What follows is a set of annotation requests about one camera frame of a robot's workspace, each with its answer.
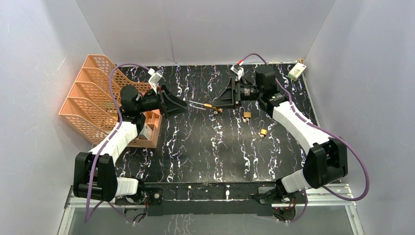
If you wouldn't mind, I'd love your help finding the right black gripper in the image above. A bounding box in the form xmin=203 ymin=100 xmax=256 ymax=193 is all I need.
xmin=211 ymin=77 xmax=262 ymax=110

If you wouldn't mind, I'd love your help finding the large brass padlock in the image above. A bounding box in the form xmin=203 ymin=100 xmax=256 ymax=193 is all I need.
xmin=187 ymin=100 xmax=223 ymax=115

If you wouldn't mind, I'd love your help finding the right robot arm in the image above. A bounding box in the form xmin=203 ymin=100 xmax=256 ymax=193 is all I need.
xmin=213 ymin=64 xmax=348 ymax=203

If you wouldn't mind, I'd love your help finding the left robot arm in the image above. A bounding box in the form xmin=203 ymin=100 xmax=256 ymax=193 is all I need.
xmin=73 ymin=85 xmax=188 ymax=204

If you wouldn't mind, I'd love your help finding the white staple box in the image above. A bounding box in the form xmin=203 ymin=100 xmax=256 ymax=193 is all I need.
xmin=138 ymin=123 xmax=153 ymax=140

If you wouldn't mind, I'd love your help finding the small open brass padlock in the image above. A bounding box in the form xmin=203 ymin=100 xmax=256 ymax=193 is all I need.
xmin=258 ymin=120 xmax=268 ymax=139

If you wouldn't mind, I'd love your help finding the small white green box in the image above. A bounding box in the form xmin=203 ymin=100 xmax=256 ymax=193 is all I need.
xmin=287 ymin=62 xmax=306 ymax=81

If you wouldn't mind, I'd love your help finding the orange plastic desk organizer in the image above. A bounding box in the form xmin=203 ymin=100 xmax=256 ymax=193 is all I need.
xmin=59 ymin=55 xmax=162 ymax=148

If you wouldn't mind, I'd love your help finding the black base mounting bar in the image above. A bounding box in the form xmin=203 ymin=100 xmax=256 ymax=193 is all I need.
xmin=115 ymin=181 xmax=309 ymax=217

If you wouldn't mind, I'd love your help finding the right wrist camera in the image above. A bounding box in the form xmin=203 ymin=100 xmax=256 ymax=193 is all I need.
xmin=231 ymin=64 xmax=244 ymax=81

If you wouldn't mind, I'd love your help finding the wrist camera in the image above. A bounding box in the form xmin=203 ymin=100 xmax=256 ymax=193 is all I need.
xmin=231 ymin=64 xmax=244 ymax=81
xmin=148 ymin=69 xmax=162 ymax=86

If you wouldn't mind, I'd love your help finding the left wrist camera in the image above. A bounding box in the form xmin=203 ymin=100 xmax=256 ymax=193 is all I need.
xmin=148 ymin=69 xmax=162 ymax=86

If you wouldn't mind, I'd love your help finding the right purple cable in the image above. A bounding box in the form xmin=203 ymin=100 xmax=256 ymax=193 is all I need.
xmin=240 ymin=53 xmax=370 ymax=224

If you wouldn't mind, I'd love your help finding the aluminium frame rail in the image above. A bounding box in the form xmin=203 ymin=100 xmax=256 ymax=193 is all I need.
xmin=58 ymin=189 xmax=364 ymax=235

